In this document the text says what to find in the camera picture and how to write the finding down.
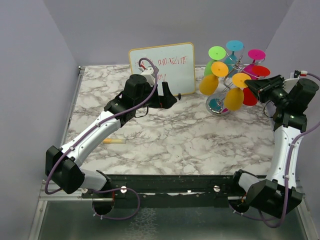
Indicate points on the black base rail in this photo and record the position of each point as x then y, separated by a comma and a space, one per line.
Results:
170, 191

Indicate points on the red wine glass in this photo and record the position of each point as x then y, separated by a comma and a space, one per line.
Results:
255, 72

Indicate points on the yellow framed whiteboard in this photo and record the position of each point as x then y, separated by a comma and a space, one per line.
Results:
176, 65

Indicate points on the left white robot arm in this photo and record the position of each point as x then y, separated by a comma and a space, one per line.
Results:
63, 164

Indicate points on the pink wine glass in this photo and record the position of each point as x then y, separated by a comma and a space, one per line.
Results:
256, 55

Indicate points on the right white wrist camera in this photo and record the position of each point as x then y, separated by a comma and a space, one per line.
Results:
289, 83

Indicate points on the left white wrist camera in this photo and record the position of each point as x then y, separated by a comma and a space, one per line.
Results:
150, 74

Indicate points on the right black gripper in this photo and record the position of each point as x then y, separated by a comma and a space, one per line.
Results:
258, 85

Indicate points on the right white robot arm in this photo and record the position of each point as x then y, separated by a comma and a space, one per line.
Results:
276, 195

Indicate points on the yellow wine glass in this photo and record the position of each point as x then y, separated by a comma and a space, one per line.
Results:
235, 96
213, 72

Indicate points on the blue wine glass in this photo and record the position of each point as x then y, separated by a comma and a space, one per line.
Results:
231, 59

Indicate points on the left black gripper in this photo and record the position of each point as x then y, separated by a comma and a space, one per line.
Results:
163, 101

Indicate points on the chrome wine glass rack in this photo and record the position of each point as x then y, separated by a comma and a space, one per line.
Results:
215, 102

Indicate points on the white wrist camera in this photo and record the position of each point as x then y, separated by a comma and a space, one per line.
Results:
150, 74
289, 83

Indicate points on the yellow wine glass left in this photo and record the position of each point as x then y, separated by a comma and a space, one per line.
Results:
213, 72

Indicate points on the green wine glass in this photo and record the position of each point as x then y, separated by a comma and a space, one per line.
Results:
216, 53

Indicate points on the yellow wine glass front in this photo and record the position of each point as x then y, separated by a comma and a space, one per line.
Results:
235, 96

